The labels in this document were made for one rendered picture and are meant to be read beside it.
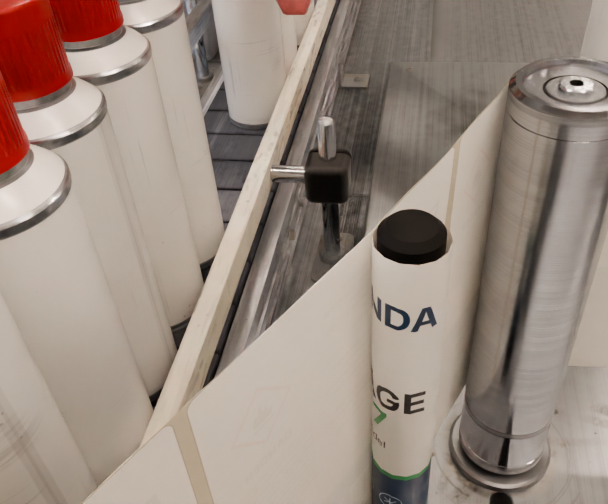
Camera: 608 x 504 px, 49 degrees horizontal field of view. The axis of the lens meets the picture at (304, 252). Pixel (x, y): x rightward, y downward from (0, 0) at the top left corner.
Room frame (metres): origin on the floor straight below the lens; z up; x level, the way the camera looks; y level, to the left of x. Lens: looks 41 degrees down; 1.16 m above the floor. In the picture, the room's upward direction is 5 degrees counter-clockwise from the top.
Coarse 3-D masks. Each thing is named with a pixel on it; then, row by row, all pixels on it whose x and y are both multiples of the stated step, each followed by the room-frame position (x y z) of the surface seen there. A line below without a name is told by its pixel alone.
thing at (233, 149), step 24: (336, 0) 0.76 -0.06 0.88; (312, 72) 0.59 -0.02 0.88; (216, 96) 0.55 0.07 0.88; (216, 120) 0.51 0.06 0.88; (216, 144) 0.47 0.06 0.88; (240, 144) 0.47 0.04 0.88; (288, 144) 0.46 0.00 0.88; (216, 168) 0.44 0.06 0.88; (240, 168) 0.43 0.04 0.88; (240, 192) 0.40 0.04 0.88; (264, 216) 0.37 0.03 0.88; (240, 288) 0.30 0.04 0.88; (216, 360) 0.24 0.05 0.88
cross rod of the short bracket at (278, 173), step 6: (276, 168) 0.38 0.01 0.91; (282, 168) 0.38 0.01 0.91; (288, 168) 0.38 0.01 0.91; (294, 168) 0.38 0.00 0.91; (300, 168) 0.38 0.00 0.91; (270, 174) 0.38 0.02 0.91; (276, 174) 0.38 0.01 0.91; (282, 174) 0.38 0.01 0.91; (288, 174) 0.38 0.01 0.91; (294, 174) 0.38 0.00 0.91; (300, 174) 0.38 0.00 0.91; (276, 180) 0.38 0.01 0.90; (282, 180) 0.38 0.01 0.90; (288, 180) 0.38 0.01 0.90; (294, 180) 0.38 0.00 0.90; (300, 180) 0.37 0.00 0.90
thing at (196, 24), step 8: (200, 0) 0.57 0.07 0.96; (208, 0) 0.57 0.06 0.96; (200, 8) 0.55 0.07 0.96; (208, 8) 0.55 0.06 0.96; (192, 16) 0.53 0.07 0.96; (200, 16) 0.53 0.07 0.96; (208, 16) 0.55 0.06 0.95; (192, 24) 0.52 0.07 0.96; (200, 24) 0.53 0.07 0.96; (208, 24) 0.55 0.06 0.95; (192, 32) 0.51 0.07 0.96; (200, 32) 0.52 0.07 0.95; (192, 40) 0.50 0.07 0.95; (192, 48) 0.50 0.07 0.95
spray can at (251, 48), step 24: (216, 0) 0.50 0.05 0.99; (240, 0) 0.49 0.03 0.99; (264, 0) 0.49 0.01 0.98; (216, 24) 0.50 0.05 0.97; (240, 24) 0.49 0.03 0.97; (264, 24) 0.49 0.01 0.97; (240, 48) 0.49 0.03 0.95; (264, 48) 0.49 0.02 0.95; (240, 72) 0.49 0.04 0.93; (264, 72) 0.49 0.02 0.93; (240, 96) 0.49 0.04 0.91; (264, 96) 0.49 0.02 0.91; (240, 120) 0.49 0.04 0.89; (264, 120) 0.49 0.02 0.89
